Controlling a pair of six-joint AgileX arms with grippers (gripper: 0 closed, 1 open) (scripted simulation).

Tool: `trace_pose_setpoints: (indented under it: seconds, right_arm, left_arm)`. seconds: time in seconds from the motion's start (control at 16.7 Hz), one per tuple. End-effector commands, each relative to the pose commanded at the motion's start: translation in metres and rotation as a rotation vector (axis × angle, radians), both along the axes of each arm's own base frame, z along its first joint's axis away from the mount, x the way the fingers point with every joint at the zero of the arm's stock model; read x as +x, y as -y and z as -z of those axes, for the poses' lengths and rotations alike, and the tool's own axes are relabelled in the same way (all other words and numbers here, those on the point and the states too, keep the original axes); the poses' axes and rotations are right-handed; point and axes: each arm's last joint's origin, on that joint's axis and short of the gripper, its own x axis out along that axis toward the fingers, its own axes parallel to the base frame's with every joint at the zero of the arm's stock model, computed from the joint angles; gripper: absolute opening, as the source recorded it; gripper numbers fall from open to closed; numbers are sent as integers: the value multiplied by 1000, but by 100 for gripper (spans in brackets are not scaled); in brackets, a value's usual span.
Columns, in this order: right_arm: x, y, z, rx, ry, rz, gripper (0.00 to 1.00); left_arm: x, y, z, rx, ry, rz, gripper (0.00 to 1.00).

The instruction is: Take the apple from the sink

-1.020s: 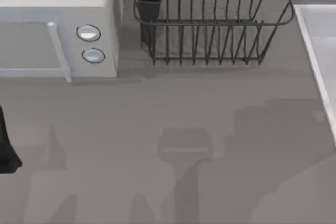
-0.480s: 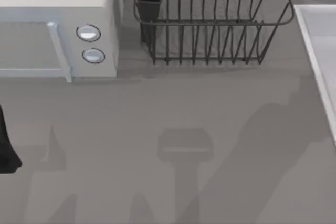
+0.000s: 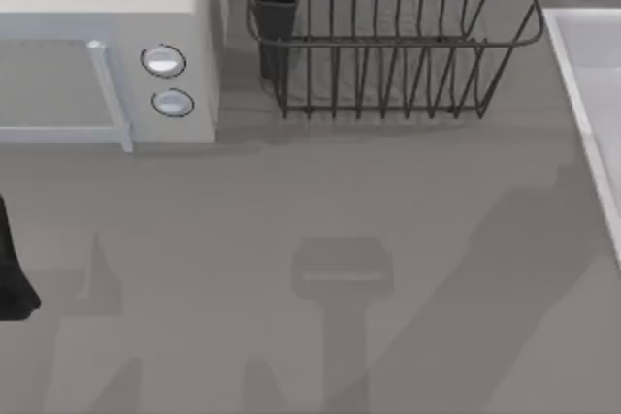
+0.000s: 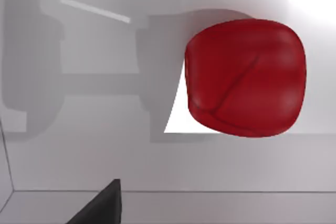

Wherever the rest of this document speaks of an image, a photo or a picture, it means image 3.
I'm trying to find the small microwave knob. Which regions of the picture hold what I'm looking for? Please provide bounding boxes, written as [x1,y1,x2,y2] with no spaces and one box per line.
[150,87,196,119]

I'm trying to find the dark grey cutlery holder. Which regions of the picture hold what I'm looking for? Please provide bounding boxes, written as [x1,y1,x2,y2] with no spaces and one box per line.
[245,0,302,80]

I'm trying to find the large microwave knob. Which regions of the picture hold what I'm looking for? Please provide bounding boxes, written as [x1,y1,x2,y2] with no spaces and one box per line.
[140,44,188,80]

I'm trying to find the microwave oven door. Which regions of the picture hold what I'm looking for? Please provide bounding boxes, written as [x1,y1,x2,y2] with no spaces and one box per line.
[0,38,135,153]

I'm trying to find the white sink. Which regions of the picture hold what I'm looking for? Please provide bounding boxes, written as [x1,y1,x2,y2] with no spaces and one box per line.
[540,7,621,272]

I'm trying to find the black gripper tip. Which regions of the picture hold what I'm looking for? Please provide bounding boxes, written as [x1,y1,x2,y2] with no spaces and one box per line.
[0,195,42,322]

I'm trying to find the dark wire dish rack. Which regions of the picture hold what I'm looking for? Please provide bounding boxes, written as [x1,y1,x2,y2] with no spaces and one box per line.
[245,0,544,120]

